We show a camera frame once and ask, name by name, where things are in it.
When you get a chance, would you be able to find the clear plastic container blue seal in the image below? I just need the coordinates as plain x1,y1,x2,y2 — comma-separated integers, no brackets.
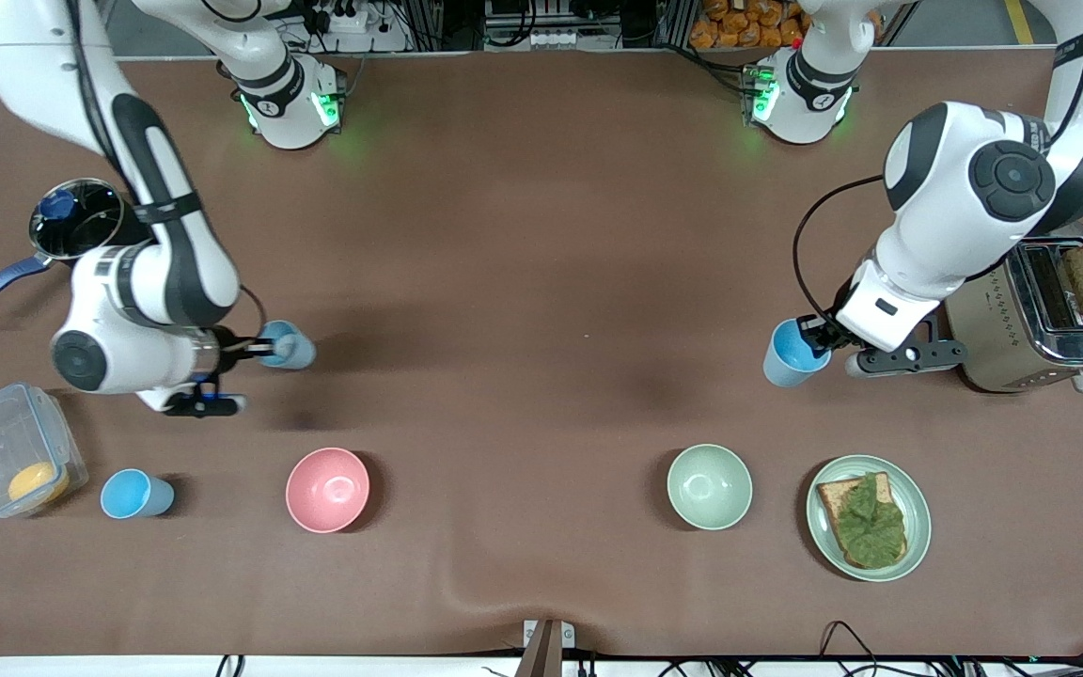
0,382,89,520

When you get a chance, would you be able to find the silver toaster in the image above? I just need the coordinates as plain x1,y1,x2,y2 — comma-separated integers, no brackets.
944,235,1083,394

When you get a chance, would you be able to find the white power strip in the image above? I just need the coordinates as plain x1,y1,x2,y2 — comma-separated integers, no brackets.
311,0,371,35

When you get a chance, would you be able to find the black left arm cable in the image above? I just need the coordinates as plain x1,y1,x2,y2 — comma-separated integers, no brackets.
792,174,887,330

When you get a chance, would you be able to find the orange snack bag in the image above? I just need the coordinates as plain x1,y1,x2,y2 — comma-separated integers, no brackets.
689,0,810,50

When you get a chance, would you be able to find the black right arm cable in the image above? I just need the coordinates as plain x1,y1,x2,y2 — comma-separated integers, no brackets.
67,0,143,203

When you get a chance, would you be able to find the green lettuce leaf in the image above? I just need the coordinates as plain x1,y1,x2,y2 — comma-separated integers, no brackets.
833,473,908,569

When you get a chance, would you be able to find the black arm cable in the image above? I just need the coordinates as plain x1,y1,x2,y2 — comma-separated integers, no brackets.
67,0,143,203
792,174,887,330

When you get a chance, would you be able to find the pink bowl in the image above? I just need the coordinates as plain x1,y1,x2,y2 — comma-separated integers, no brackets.
285,447,371,534

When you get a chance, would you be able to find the light blue plastic cup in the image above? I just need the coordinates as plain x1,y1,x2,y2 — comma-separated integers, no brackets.
100,468,176,520
258,320,318,370
763,318,832,388

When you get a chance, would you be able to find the metal table edge clamp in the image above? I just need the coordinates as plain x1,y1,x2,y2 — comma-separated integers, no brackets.
515,619,576,677

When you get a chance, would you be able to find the black floor cable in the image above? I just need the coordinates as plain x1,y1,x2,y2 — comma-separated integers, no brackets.
819,621,884,677

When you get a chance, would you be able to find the yellow round sponge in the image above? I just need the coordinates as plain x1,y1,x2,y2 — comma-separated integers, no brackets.
8,461,71,506

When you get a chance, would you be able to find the pale green bowl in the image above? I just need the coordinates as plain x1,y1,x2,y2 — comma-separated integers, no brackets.
667,444,754,531

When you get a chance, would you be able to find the glass lid with blue knob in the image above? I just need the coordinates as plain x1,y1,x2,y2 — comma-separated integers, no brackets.
29,179,125,260

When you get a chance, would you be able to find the pale green plate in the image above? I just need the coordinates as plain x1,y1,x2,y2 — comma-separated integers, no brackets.
806,455,932,582

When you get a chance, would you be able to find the toast bread slice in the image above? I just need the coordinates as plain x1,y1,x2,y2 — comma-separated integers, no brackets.
817,473,907,570

